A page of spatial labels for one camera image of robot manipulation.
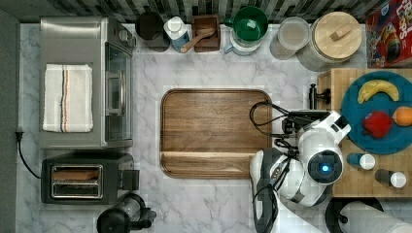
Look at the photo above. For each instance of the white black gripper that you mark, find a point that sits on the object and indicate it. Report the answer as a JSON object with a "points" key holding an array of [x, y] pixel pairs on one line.
{"points": [[320, 127]]}

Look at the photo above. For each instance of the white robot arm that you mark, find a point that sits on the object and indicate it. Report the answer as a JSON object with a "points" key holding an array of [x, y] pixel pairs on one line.
{"points": [[300, 175]]}

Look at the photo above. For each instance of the red apple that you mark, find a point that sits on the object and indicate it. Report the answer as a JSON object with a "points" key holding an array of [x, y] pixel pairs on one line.
{"points": [[377, 124]]}

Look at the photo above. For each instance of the blue salt shaker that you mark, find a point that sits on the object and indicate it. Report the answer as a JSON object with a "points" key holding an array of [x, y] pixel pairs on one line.
{"points": [[364, 161]]}

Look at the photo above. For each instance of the yellow banana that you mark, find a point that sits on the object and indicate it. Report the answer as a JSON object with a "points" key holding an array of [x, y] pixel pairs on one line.
{"points": [[370, 88]]}

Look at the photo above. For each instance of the teal plate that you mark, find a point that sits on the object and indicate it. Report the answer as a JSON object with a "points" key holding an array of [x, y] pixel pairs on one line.
{"points": [[399, 137]]}

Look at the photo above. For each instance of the orange fruit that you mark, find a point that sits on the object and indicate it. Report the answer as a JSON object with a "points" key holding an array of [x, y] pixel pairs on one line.
{"points": [[402, 116]]}

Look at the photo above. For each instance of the grey pepper shaker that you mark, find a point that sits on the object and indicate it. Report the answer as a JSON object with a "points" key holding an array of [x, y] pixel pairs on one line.
{"points": [[390, 178]]}

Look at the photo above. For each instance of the white canister wooden lid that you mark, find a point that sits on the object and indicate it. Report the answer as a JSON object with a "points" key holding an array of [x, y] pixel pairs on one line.
{"points": [[335, 37]]}

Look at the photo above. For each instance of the black paper towel holder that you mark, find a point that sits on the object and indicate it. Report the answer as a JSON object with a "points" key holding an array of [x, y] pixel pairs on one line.
{"points": [[335, 205]]}

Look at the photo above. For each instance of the white paper towel roll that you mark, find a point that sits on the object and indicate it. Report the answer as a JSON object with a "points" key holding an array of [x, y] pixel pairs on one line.
{"points": [[362, 218]]}

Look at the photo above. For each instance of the clear jar of grains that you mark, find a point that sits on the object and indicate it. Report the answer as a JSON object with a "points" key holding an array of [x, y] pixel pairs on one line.
{"points": [[294, 34]]}

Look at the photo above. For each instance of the froot loops cereal box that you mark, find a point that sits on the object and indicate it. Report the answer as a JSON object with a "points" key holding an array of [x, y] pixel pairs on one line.
{"points": [[389, 35]]}

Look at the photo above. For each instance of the light blue mug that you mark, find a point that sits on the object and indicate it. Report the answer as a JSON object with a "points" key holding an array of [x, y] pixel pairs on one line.
{"points": [[237, 47]]}

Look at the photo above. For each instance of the wooden cutting board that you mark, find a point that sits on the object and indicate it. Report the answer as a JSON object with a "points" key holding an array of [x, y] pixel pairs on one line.
{"points": [[207, 133]]}

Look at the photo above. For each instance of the green mug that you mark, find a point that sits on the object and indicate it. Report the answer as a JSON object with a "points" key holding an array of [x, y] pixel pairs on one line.
{"points": [[249, 25]]}

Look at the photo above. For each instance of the brown wooden utensil holder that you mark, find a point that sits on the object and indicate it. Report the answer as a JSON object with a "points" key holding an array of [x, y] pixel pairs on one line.
{"points": [[208, 26]]}

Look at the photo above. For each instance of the wooden spoon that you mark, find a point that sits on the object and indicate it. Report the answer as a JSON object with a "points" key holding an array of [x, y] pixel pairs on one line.
{"points": [[197, 39]]}

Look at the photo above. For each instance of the white capped blue bottle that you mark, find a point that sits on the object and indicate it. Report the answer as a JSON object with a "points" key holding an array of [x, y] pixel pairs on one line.
{"points": [[177, 32]]}

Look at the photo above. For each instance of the black cup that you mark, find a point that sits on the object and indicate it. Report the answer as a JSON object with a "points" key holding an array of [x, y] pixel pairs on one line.
{"points": [[149, 27]]}

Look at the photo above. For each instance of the black glass french press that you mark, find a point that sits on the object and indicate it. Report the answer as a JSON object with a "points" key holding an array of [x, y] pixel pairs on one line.
{"points": [[129, 214]]}

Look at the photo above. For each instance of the stainless steel toaster oven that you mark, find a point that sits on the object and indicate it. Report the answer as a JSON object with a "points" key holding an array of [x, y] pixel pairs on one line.
{"points": [[106, 46]]}

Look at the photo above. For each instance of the white striped folded towel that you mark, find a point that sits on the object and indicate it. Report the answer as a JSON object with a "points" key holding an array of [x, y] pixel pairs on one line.
{"points": [[67, 98]]}

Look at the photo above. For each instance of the black two-slot toaster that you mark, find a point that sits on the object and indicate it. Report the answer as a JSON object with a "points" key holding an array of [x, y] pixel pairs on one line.
{"points": [[116, 176]]}

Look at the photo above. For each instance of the brown toast slice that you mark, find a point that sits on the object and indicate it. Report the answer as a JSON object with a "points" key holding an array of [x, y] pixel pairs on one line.
{"points": [[82, 175]]}

